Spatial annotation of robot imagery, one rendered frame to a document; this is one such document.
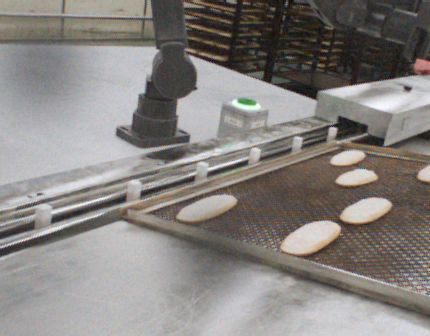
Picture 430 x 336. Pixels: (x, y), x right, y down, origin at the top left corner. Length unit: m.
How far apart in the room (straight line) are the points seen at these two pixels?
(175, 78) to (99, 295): 0.63
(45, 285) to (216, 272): 0.14
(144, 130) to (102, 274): 0.60
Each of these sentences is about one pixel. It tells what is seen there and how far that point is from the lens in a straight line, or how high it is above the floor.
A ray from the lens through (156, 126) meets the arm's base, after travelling 1.10.
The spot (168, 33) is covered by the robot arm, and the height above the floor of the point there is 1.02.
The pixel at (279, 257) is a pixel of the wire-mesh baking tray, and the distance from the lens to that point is 0.54.
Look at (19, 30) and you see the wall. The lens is 6.07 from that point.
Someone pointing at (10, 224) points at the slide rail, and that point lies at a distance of 0.72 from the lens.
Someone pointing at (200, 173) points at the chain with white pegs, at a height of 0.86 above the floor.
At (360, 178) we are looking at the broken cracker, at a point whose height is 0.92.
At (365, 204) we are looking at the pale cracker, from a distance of 0.70.
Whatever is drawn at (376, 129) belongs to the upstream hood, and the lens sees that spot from 1.29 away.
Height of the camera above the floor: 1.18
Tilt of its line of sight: 19 degrees down
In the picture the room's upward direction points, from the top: 10 degrees clockwise
